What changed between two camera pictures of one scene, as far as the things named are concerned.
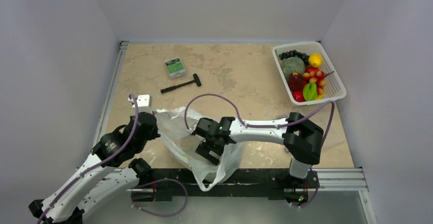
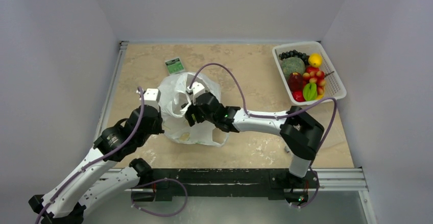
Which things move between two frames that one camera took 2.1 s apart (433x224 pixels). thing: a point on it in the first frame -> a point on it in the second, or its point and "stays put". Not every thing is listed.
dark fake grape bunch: x=286 y=55 stays put
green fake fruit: x=310 y=92 stays put
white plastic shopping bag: x=175 y=127 -> x=173 y=94
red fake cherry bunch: x=317 y=77 stays put
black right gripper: x=206 y=148 -> x=195 y=110
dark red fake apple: x=295 y=81 stays put
